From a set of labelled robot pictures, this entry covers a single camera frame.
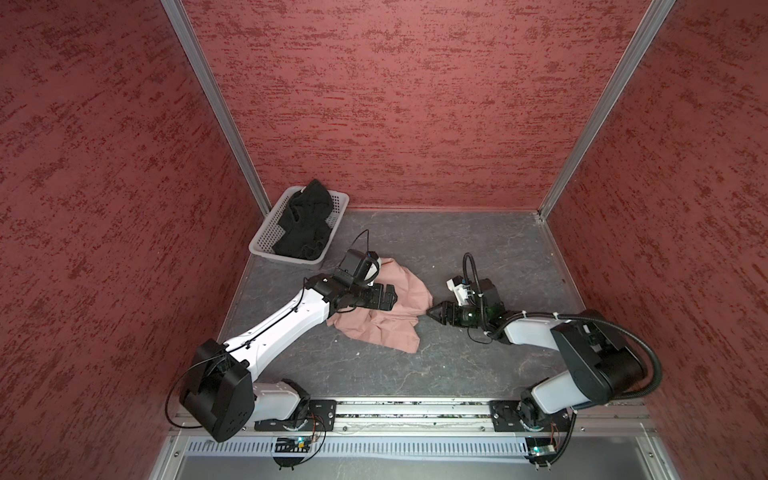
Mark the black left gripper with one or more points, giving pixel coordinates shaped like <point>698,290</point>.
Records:
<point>375,301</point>

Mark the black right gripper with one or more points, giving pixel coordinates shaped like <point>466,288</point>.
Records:
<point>444,313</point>

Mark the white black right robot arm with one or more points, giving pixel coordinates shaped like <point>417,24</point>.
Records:
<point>600,364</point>

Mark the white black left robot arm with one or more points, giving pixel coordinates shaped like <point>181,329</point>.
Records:
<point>220,388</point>

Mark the black shorts in basket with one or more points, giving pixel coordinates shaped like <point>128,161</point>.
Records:
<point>304,221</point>

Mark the white perforated plastic basket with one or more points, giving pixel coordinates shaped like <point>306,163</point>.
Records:
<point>270,231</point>

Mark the right green circuit board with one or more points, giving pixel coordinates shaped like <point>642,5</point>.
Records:
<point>540,449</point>

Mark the green circuit board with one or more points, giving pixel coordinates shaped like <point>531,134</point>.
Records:
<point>540,449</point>
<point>293,445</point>

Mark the left green circuit board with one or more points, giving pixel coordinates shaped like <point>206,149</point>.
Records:
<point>293,445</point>

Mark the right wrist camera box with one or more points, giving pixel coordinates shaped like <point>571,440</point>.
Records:
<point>466,293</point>

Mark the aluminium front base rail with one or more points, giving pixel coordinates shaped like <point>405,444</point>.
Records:
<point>457,416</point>

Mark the white slotted cable duct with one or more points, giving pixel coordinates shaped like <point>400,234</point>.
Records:
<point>472,448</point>

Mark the aluminium right corner post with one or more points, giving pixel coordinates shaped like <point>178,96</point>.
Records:
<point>646,31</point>

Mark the aluminium corner post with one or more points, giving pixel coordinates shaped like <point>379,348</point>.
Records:
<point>646,31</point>
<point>193,50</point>

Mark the aluminium left corner post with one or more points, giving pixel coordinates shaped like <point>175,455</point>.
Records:
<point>193,50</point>

